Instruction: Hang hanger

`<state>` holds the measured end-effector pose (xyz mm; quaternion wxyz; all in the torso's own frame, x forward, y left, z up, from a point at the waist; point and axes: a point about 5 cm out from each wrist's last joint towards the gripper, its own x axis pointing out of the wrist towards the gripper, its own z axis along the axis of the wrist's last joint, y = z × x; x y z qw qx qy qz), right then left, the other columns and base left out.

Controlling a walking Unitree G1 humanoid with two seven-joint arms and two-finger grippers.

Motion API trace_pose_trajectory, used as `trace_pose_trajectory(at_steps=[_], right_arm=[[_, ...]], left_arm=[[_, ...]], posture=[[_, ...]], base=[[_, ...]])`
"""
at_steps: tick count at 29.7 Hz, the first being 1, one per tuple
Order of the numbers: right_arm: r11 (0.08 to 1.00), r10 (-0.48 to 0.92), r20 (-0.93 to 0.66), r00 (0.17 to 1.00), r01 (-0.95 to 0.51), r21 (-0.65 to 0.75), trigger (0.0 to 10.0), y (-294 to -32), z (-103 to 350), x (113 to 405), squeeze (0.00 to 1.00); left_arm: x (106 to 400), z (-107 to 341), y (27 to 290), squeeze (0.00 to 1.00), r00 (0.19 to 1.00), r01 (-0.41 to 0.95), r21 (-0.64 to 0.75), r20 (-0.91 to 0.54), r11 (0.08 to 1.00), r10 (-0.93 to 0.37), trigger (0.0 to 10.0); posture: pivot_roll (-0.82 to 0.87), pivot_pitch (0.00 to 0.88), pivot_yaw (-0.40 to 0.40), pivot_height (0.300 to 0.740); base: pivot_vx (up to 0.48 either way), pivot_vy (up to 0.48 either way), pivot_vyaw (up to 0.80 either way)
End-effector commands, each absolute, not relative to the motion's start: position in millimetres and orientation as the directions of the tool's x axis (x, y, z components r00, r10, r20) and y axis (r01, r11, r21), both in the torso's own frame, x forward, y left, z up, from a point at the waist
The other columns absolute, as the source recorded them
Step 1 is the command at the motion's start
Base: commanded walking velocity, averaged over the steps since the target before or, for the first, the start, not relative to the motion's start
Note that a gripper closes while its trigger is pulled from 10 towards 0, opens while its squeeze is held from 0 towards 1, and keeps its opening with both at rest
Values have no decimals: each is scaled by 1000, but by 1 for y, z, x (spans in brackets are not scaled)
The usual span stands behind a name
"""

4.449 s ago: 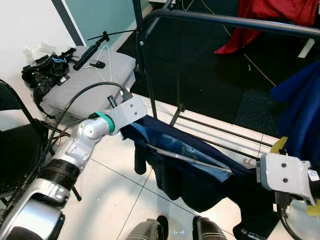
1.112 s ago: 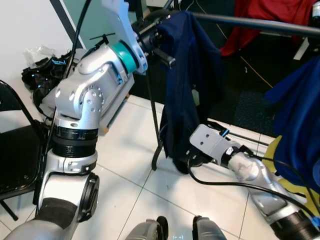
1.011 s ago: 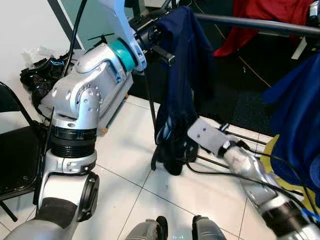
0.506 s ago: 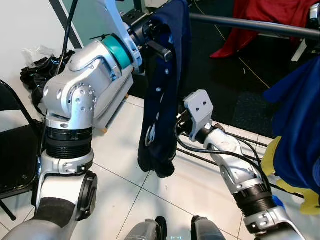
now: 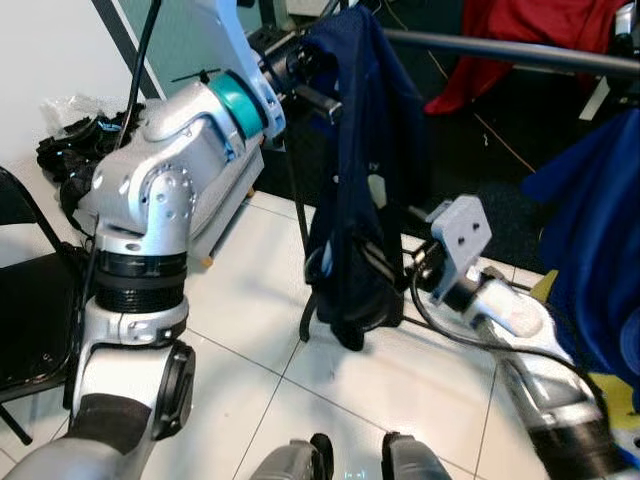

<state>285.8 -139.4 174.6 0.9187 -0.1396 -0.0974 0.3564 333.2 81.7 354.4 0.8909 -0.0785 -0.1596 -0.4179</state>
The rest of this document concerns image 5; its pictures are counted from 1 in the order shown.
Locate black strappy footwear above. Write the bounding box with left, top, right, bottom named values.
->
left=38, top=112, right=136, bottom=206

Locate yellow garment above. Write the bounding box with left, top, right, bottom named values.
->
left=530, top=270, right=640, bottom=433

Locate grey robot leg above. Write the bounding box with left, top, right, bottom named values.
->
left=380, top=430, right=453, bottom=480
left=250, top=433, right=336, bottom=480

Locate clear plastic bag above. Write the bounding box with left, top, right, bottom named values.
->
left=45, top=95, right=111, bottom=126

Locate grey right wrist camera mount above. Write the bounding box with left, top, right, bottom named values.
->
left=425, top=195, right=494, bottom=303

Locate black folding chair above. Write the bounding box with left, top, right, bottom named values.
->
left=0, top=165, right=89, bottom=446

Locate grey robot right leg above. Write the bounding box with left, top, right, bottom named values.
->
left=380, top=430, right=453, bottom=480

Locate grey robot left leg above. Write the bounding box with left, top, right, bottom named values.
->
left=250, top=433, right=336, bottom=480

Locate grey cushioned seat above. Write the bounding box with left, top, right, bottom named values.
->
left=185, top=140, right=269, bottom=269

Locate royal blue garment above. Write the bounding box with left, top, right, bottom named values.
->
left=520, top=105, right=640, bottom=401

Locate navy jacket with blue lining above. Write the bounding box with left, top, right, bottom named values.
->
left=300, top=5, right=433, bottom=353

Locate red garment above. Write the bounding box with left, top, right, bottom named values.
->
left=425, top=0, right=629, bottom=116

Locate black metal clothes rack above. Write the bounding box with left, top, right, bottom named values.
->
left=285, top=28, right=640, bottom=346

